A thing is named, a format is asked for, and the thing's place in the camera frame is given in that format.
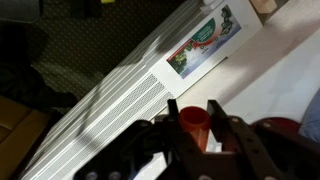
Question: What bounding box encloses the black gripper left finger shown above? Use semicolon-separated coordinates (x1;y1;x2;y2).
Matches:
73;99;201;180

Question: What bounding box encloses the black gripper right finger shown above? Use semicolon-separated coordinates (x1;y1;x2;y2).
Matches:
206;99;284;180

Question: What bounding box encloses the orange handled screwdriver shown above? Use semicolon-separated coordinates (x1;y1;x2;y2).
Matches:
179;105;212;153

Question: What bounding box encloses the dark red cap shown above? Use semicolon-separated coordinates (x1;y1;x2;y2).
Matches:
251;116;303;138

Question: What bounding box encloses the white slatted heater unit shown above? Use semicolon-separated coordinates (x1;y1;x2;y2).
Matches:
19;0;264;180

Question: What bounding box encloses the grey folded cloth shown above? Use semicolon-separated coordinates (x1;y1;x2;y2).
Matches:
298;88;320;144

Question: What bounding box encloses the colourful landscape sticker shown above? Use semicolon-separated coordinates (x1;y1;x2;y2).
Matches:
165;4;242;80

